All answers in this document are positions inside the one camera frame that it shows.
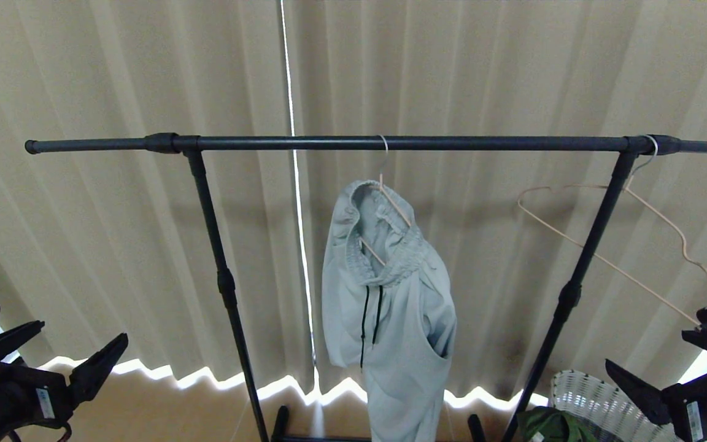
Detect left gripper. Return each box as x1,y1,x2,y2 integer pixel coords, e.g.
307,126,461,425
0,319,129,442

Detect green printed shirt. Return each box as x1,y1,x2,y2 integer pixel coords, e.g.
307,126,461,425
516,405,600,442

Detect pale grey shorts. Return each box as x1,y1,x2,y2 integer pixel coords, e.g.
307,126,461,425
322,179,457,442

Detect pink clothes hanger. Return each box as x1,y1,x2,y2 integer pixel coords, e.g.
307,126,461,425
518,136,707,326
358,135,413,268

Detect white laundry basket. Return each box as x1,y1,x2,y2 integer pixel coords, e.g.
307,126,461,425
550,368,682,442

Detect black clothes rack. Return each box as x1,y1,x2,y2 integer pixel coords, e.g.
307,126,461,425
24,132,707,442

